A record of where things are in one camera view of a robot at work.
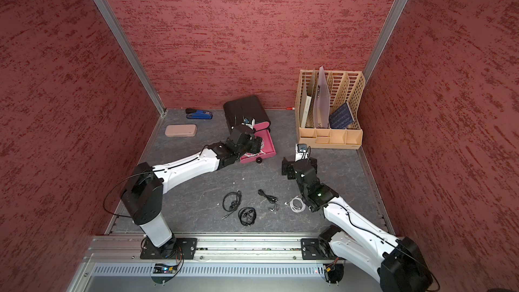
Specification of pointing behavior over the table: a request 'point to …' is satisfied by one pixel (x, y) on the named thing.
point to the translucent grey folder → (322, 101)
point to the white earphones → (296, 209)
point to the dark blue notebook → (341, 117)
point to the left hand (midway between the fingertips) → (254, 141)
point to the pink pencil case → (180, 130)
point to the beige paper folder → (305, 103)
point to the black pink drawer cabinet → (236, 111)
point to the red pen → (290, 108)
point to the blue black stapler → (198, 114)
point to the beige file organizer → (344, 86)
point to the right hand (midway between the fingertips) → (293, 161)
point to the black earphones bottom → (246, 215)
